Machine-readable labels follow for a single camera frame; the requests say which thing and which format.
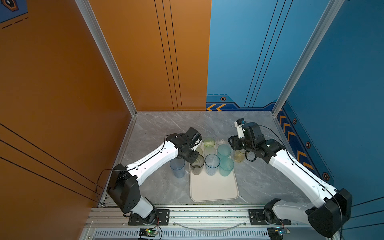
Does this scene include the amber glass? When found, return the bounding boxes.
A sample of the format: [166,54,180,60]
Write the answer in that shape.
[234,150,246,163]

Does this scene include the bright green glass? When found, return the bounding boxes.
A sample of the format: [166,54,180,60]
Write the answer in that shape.
[203,138,216,148]

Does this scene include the dark grey glass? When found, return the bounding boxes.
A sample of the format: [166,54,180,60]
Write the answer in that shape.
[190,155,205,176]

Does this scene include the blue grey glass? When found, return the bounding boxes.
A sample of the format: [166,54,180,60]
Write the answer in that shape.
[205,154,221,176]
[170,158,186,179]

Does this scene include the teal frosted glass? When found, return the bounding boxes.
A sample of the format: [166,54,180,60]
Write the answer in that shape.
[219,157,235,177]
[217,144,232,160]

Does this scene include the clear ribbed glass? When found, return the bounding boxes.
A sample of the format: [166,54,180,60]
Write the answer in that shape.
[216,139,229,146]

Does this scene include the pale green frosted glass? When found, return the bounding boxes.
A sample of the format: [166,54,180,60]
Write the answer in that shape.
[196,147,203,155]

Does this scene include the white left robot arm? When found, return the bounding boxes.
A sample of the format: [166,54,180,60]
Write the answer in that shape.
[106,127,203,223]

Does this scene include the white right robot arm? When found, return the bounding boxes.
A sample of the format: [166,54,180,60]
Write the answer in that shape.
[228,119,353,238]

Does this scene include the cream plastic tray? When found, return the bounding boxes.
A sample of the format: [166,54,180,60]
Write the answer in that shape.
[189,166,239,202]

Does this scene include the right green circuit board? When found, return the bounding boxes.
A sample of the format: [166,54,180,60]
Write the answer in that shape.
[267,228,291,240]

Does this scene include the green circuit board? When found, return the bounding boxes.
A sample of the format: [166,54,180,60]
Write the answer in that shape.
[138,228,160,240]
[267,228,291,240]

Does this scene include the left green circuit board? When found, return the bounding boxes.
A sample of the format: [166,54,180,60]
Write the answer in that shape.
[138,228,160,240]

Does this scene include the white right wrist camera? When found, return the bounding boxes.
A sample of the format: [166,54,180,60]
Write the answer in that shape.
[234,118,246,139]

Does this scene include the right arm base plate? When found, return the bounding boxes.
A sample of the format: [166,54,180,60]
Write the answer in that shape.
[248,209,292,226]

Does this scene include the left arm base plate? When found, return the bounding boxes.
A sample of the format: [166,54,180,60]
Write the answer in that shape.
[128,209,170,226]

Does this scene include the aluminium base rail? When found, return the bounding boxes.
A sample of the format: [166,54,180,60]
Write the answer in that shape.
[80,204,324,240]

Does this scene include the aluminium corner post left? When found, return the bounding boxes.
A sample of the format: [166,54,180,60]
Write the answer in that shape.
[75,0,137,117]

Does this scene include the aluminium corner post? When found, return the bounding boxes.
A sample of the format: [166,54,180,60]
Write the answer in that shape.
[272,0,345,117]
[75,0,137,117]

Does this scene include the aluminium corner post right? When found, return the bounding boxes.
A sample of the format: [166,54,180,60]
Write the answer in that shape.
[272,0,345,117]

